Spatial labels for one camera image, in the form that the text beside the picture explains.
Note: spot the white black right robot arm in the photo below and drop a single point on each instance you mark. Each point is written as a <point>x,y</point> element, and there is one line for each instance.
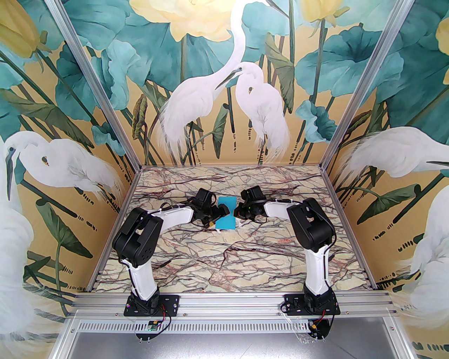
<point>315,273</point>

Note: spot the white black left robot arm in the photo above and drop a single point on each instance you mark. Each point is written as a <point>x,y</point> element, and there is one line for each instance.
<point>142,280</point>

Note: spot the grey metal sheet panel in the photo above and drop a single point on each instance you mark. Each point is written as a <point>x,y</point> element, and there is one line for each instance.
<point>228,347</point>

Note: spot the perforated metal strip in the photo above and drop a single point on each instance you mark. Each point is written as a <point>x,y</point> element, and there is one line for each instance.
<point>228,326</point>

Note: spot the small green circuit board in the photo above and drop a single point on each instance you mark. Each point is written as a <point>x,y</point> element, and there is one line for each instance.
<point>152,326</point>

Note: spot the aluminium table edge rail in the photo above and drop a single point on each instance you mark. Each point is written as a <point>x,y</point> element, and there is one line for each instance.
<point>130,191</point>
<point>333,191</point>

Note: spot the aluminium front frame rail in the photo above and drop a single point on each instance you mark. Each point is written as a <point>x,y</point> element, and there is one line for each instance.
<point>228,305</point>

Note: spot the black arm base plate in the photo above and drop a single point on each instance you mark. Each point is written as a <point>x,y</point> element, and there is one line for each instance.
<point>291,305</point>
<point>172,303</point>

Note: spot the black round mounting bracket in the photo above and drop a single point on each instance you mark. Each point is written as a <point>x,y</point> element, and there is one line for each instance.
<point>324,331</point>

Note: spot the aluminium frame post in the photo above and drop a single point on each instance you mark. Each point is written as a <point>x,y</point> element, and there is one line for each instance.
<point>94,87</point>
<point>364,87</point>

